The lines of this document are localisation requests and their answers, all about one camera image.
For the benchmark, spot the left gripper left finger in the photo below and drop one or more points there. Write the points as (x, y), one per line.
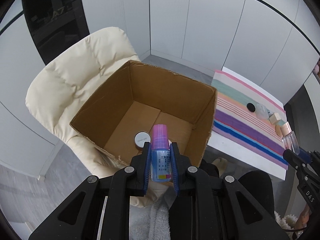
(141, 164)

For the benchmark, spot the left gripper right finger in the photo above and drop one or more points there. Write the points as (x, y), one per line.
(181, 171)

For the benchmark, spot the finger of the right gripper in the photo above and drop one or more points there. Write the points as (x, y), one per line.
(309, 156)
(295, 161)

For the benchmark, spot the pink capped spray bottle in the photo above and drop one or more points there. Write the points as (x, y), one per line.
(160, 154)

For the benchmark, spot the clear pink capped bottle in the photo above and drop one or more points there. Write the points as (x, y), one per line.
(289, 138)

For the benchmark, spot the silver lid round jar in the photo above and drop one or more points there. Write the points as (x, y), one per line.
(140, 139)

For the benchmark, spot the small peach capped bottle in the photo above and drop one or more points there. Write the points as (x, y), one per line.
(277, 128)

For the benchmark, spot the clear plastic oval case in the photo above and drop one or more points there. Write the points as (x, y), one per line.
(261, 112)

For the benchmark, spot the black round lid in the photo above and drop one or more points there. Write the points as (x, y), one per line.
(251, 107)

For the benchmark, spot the beige square carton box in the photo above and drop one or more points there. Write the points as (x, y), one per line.
(274, 118)

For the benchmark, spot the brown cardboard box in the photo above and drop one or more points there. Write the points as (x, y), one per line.
(138, 96)

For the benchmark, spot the striped colourful mat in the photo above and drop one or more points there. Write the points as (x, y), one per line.
(234, 121)

